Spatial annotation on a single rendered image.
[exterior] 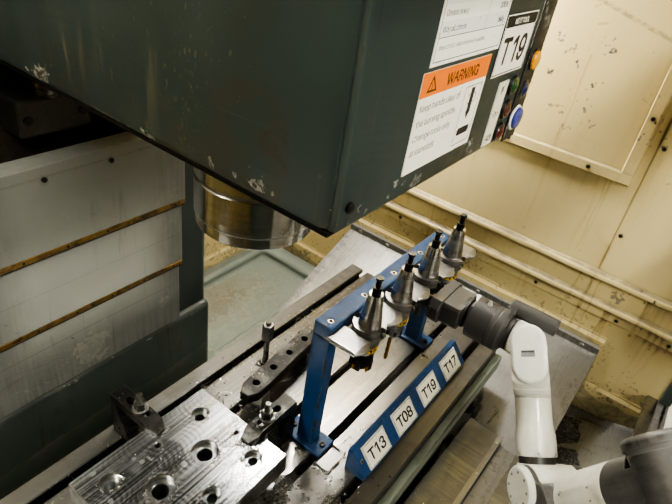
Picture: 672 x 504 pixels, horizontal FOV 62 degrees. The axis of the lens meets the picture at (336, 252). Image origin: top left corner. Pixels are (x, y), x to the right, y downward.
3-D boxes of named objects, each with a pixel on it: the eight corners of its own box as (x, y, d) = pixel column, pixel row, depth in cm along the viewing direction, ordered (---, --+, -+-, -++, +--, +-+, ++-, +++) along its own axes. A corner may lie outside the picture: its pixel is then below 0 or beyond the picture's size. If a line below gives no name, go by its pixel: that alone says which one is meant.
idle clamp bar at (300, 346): (318, 353, 139) (321, 334, 135) (252, 419, 119) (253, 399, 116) (302, 344, 141) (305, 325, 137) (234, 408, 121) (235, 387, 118)
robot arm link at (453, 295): (458, 266, 119) (510, 291, 114) (448, 301, 124) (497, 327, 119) (430, 291, 110) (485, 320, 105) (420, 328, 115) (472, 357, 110)
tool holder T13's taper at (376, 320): (367, 311, 104) (374, 282, 100) (386, 323, 102) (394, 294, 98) (352, 321, 101) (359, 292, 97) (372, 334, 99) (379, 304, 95)
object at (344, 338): (375, 346, 99) (376, 343, 98) (358, 362, 95) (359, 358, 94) (344, 327, 102) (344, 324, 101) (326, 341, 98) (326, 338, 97)
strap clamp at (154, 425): (169, 457, 109) (167, 406, 101) (155, 468, 107) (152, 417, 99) (127, 420, 115) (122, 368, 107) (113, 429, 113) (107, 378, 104)
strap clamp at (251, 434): (292, 435, 117) (300, 387, 109) (248, 477, 108) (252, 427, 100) (280, 427, 119) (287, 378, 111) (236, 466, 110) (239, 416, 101)
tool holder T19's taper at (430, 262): (424, 263, 119) (431, 237, 116) (442, 272, 117) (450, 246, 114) (413, 271, 116) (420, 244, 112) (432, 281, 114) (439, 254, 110)
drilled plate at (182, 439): (284, 471, 106) (286, 454, 103) (158, 594, 85) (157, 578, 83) (201, 404, 116) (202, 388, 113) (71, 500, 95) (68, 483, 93)
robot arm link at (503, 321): (484, 347, 117) (535, 375, 112) (477, 340, 108) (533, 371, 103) (509, 300, 118) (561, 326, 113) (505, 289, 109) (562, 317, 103)
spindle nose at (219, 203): (258, 180, 84) (264, 104, 78) (337, 226, 77) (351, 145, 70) (168, 212, 74) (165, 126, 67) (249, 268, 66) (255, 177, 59)
